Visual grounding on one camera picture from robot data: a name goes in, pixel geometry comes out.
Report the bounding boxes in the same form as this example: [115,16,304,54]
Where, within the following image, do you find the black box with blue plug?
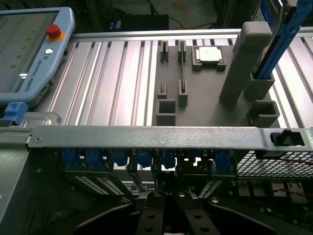
[107,14,170,32]

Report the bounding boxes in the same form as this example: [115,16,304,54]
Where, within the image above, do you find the grey parts rack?
[153,21,281,128]

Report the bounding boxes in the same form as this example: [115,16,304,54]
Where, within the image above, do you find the blue case latch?
[3,102,29,124]

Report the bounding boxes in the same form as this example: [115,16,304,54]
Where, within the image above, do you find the silver CPU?
[198,46,222,65]

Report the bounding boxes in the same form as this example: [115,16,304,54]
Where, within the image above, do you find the red wire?
[268,156,313,198]

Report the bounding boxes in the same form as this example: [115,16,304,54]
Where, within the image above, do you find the light blue teach pendant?
[0,6,76,108]

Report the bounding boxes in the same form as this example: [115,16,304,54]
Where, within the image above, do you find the blue slot clip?
[85,148,105,171]
[61,148,79,169]
[215,148,231,172]
[161,148,176,169]
[136,148,154,168]
[111,148,128,167]

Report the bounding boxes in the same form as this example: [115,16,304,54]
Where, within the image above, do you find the open dark PC case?
[0,101,313,235]

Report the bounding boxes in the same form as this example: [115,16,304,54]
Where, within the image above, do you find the hard disk with blue bracket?
[250,0,313,80]

